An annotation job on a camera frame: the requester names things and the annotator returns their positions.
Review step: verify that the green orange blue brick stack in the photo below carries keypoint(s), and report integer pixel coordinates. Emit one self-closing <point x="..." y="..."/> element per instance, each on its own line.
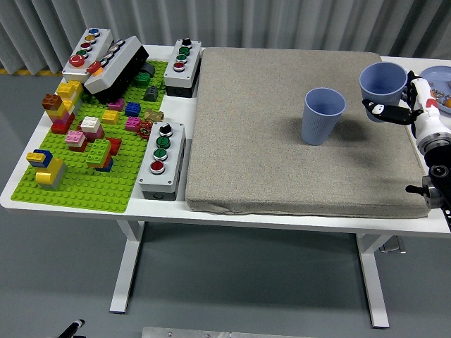
<point x="98" y="151"/>

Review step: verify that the white pink brick stack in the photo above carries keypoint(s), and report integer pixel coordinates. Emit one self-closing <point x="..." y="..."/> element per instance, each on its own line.
<point x="91" y="125"/>

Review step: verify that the grey-brown cushion mat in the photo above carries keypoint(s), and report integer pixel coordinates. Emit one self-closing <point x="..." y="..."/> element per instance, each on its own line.
<point x="264" y="141"/>

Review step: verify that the grey sloped brick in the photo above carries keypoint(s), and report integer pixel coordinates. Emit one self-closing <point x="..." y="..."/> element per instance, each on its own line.
<point x="151" y="94"/>

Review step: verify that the red building brick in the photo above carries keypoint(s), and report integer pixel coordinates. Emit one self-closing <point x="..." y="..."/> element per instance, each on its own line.
<point x="115" y="145"/>

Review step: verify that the white button box black base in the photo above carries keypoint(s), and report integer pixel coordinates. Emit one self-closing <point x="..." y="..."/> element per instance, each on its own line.
<point x="120" y="60"/>

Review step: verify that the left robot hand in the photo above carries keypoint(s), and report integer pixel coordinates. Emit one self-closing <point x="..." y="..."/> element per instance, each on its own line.
<point x="73" y="330"/>

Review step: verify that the green studded baseplate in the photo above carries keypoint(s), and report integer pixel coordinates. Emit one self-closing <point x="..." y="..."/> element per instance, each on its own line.
<point x="88" y="190"/>

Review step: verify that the brown yellow pink red brick stack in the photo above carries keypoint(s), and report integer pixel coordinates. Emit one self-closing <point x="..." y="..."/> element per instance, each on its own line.
<point x="58" y="116"/>

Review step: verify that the white table leg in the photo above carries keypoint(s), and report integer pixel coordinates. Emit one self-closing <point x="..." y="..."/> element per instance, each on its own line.
<point x="127" y="267"/>
<point x="375" y="281"/>

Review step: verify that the grey four-button control box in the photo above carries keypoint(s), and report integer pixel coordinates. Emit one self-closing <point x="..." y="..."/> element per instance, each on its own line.
<point x="155" y="179"/>
<point x="176" y="75"/>

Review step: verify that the dark grey arch brick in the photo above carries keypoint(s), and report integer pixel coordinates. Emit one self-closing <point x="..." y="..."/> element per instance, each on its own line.
<point x="149" y="68"/>

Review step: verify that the blue yellow grey brick duck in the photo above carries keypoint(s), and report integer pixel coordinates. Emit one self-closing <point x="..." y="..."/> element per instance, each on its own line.
<point x="49" y="172"/>

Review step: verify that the green building brick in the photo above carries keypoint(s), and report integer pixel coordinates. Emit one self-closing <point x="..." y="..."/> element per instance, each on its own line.
<point x="142" y="79"/>

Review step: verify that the brass valve red handwheel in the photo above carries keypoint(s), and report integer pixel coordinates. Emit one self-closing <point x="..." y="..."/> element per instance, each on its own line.
<point x="143" y="129"/>

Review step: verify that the grey pleated curtain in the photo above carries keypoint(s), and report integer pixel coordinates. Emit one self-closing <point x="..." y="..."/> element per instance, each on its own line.
<point x="246" y="21"/>

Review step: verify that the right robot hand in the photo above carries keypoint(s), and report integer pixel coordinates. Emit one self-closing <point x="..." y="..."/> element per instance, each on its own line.
<point x="426" y="119"/>

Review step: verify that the magenta building brick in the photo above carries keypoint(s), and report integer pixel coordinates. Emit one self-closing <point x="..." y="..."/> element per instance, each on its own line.
<point x="116" y="105"/>
<point x="132" y="123"/>

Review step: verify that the blue plate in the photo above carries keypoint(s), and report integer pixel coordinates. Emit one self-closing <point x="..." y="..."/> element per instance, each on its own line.
<point x="438" y="74"/>

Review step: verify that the blue ribbed cup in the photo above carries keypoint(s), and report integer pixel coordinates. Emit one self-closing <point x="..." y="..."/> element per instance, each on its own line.
<point x="382" y="79"/>
<point x="317" y="130"/>

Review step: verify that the white five-button control box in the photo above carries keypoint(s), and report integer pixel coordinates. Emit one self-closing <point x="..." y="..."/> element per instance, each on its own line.
<point x="86" y="45"/>

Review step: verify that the grey metal bracket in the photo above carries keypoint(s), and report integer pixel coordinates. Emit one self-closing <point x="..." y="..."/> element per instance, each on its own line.
<point x="393" y="246"/>

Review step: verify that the yellow building brick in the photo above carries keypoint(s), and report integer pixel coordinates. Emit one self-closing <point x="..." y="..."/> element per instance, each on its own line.
<point x="111" y="117"/>

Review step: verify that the blue building brick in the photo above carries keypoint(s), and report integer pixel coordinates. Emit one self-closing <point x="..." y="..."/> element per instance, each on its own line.
<point x="133" y="109"/>

